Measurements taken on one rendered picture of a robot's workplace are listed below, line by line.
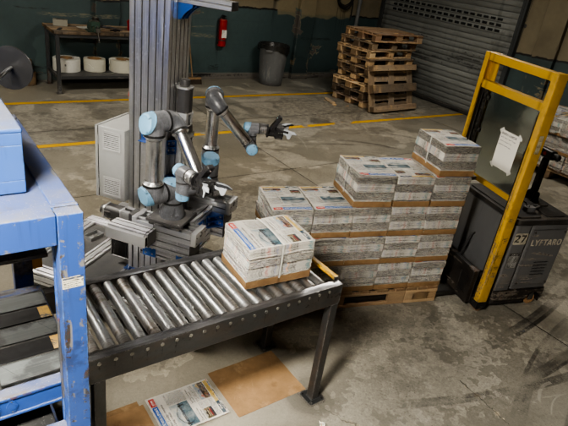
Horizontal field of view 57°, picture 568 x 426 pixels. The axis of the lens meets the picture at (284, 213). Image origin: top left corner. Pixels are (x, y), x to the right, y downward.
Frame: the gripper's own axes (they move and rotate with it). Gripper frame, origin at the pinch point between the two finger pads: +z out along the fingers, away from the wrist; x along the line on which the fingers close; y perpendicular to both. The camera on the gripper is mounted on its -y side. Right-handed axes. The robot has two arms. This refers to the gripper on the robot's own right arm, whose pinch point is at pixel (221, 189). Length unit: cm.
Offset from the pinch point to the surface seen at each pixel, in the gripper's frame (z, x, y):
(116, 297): -4, 47, 51
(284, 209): -25, -83, 30
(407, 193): 18, -157, 8
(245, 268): 22.3, -4.6, 32.4
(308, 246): 34, -34, 20
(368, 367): 54, -107, 110
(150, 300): 6, 36, 49
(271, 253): 28.9, -13.2, 22.4
